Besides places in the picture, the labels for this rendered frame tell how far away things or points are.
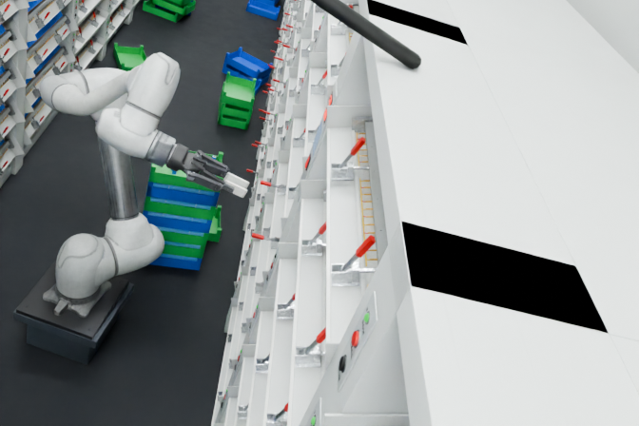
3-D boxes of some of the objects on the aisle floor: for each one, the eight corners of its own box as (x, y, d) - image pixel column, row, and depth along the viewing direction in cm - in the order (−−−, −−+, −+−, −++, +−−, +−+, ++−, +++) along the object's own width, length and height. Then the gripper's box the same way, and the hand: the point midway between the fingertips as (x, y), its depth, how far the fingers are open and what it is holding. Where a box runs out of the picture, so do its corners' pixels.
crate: (158, 234, 300) (161, 222, 295) (161, 208, 316) (164, 196, 311) (218, 242, 308) (222, 230, 304) (218, 216, 324) (221, 205, 320)
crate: (134, 262, 280) (136, 250, 276) (139, 233, 296) (141, 221, 292) (199, 270, 289) (202, 259, 284) (200, 242, 305) (203, 230, 300)
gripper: (168, 160, 162) (248, 197, 168) (182, 129, 175) (255, 165, 181) (158, 180, 166) (236, 216, 172) (172, 148, 179) (244, 183, 185)
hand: (236, 184), depth 175 cm, fingers open, 3 cm apart
